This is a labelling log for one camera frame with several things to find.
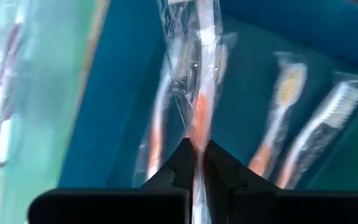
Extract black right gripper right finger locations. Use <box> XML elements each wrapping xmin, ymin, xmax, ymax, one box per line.
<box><xmin>203</xmin><ymin>140</ymin><xmax>358</xmax><ymax>224</ymax></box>

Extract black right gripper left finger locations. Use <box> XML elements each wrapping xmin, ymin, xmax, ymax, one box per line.
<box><xmin>26</xmin><ymin>138</ymin><xmax>195</xmax><ymax>224</ymax></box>

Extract orange toothbrush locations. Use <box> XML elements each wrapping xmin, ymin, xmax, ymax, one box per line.
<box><xmin>156</xmin><ymin>0</ymin><xmax>225</xmax><ymax>224</ymax></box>
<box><xmin>274</xmin><ymin>72</ymin><xmax>358</xmax><ymax>190</ymax></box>

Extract blue toothbrush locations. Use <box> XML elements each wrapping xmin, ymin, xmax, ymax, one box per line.
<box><xmin>214</xmin><ymin>30</ymin><xmax>239</xmax><ymax>86</ymax></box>

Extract purple toothbrush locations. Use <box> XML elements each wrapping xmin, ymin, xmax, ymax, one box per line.
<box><xmin>0</xmin><ymin>0</ymin><xmax>26</xmax><ymax>141</ymax></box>

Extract blue plastic bin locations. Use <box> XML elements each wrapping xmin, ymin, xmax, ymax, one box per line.
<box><xmin>57</xmin><ymin>0</ymin><xmax>358</xmax><ymax>190</ymax></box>

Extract teal plastic bin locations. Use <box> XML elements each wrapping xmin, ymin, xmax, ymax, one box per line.
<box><xmin>0</xmin><ymin>0</ymin><xmax>105</xmax><ymax>224</ymax></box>

